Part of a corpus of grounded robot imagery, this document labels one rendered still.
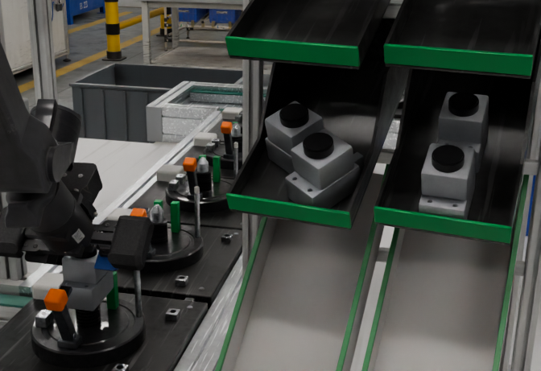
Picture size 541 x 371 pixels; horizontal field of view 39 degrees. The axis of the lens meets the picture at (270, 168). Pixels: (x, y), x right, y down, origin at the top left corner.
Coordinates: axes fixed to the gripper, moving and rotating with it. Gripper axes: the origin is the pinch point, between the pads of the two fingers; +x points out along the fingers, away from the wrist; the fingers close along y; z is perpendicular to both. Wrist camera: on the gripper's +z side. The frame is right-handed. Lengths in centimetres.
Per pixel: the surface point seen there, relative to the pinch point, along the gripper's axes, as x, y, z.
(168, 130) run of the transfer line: 91, 30, 75
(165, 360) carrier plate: 6.0, -10.9, -10.1
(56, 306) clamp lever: -4.7, -0.5, -8.4
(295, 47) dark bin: -27.5, -27.1, 11.5
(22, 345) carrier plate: 5.3, 7.3, -10.7
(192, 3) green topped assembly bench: 352, 143, 353
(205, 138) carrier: 61, 9, 55
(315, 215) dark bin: -15.3, -29.4, 0.5
